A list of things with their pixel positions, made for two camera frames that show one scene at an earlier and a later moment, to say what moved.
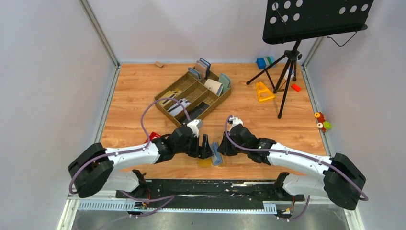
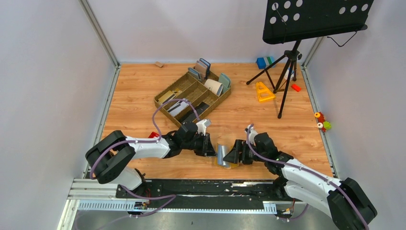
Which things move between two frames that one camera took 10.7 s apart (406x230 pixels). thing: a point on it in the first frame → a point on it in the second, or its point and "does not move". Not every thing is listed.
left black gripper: x=204 y=152 does not move
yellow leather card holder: x=208 y=162 → x=231 y=165
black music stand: x=290 y=21 does not move
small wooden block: x=159 y=63 does not move
